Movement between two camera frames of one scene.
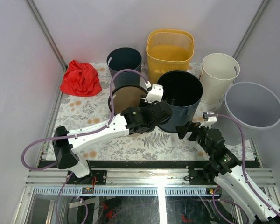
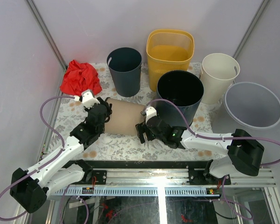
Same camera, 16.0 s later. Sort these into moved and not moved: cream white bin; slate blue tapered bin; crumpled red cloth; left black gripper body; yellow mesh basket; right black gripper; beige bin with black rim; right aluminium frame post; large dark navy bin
Moved: right black gripper; beige bin with black rim; left black gripper body
Not moved: large dark navy bin; crumpled red cloth; cream white bin; right aluminium frame post; yellow mesh basket; slate blue tapered bin
